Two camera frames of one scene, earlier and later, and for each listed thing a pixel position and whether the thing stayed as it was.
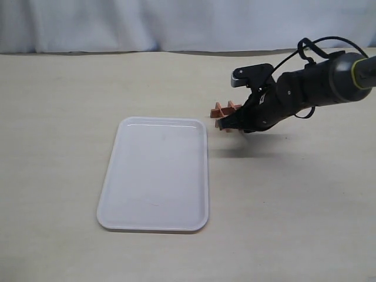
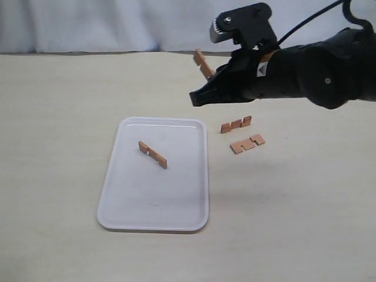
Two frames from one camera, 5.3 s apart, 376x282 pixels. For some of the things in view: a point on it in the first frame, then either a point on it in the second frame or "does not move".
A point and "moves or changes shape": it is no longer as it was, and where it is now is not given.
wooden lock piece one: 217,112 → 162,160
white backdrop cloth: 217,27 does not move
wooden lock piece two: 230,108 → 201,60
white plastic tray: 156,176 does not move
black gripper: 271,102 → 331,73
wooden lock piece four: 222,112 moves or changes shape
